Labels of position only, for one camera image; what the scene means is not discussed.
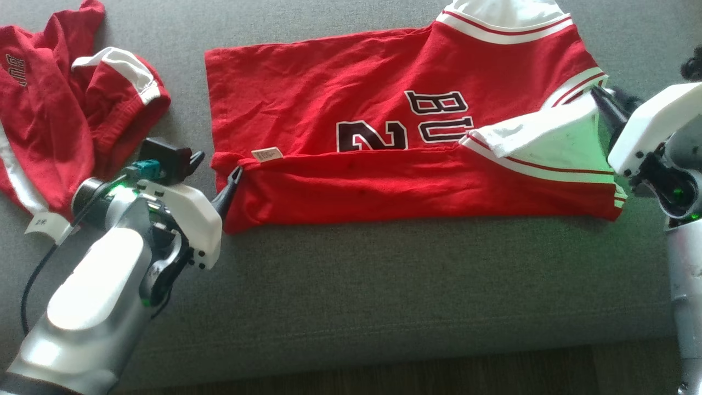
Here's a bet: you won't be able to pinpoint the red white numbered jersey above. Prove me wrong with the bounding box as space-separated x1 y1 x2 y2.
204 0 629 235

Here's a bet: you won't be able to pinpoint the left black cable teal plug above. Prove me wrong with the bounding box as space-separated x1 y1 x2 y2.
21 159 165 336

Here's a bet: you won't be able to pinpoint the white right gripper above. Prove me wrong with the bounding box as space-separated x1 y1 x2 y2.
591 81 702 221

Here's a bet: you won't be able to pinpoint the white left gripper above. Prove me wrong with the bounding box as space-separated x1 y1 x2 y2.
134 151 244 271

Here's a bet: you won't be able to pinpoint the red shorts with white stripe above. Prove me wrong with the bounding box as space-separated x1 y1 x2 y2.
0 0 172 221

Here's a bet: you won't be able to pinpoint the white left cable tag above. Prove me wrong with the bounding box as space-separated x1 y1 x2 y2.
25 214 72 246

